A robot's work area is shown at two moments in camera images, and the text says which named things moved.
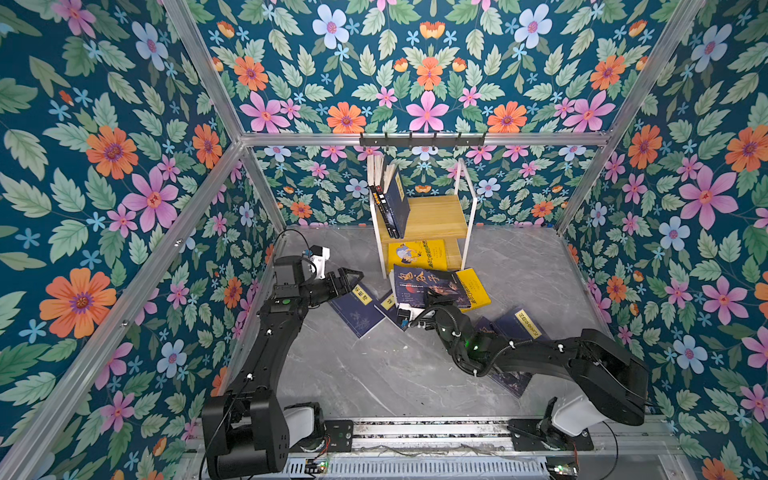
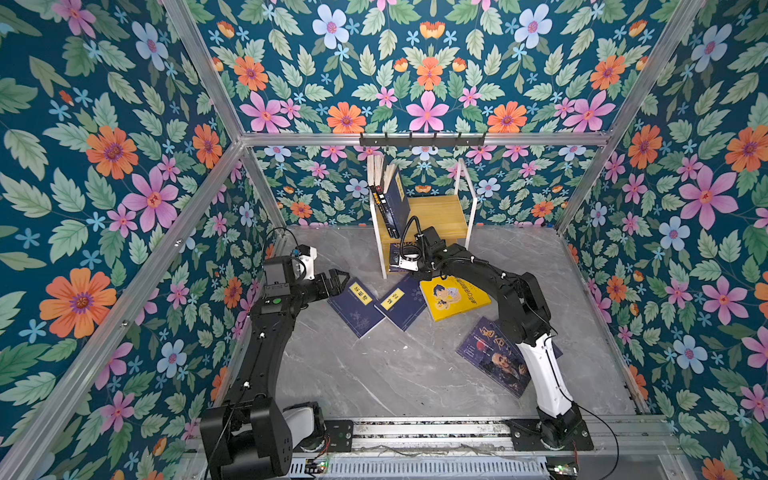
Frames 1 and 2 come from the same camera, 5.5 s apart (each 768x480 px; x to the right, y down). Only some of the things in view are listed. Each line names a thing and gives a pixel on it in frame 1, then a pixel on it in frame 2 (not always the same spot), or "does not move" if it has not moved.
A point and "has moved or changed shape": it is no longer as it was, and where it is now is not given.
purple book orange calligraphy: x=412 y=284 → x=395 y=258
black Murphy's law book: x=388 y=185 does not move
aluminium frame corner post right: x=664 y=55 does not move
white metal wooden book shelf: x=426 y=233 does not move
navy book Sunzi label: x=519 y=325 has moved or changed shape
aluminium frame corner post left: x=187 y=28 does not move
